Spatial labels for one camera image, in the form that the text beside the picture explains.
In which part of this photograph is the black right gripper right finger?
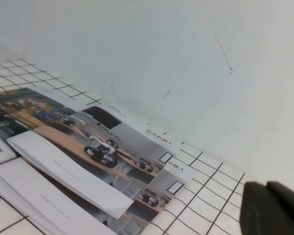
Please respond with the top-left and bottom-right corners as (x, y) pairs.
(266, 180), (294, 235)

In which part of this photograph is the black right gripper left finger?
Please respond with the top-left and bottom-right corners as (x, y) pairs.
(239, 181), (285, 235)

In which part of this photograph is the AgileX product brochure book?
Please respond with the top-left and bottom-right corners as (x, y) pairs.
(0, 87), (197, 235)

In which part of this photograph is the white black-grid tablecloth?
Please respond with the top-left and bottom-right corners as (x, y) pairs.
(0, 58), (247, 235)

